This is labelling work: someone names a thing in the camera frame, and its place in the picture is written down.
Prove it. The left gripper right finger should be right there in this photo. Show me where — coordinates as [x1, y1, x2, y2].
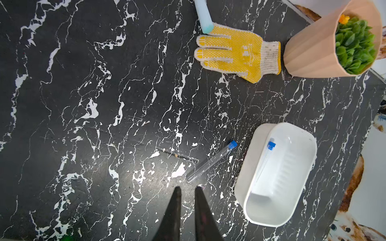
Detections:
[195, 186, 223, 241]

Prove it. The peach plant pot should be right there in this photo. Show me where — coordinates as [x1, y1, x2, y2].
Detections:
[283, 1, 383, 78]

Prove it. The yellow work glove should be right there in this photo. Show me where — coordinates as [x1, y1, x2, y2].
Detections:
[194, 23, 281, 83]

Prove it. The white rectangular tray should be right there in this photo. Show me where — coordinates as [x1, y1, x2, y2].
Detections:
[234, 123, 317, 228]

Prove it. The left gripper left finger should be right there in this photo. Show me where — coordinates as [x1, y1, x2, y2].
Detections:
[152, 186, 182, 241]

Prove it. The test tube blue cap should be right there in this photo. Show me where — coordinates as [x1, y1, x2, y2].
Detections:
[186, 141, 238, 183]
[253, 138, 276, 188]

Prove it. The teal small trowel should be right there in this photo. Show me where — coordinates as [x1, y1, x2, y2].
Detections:
[194, 0, 214, 34]

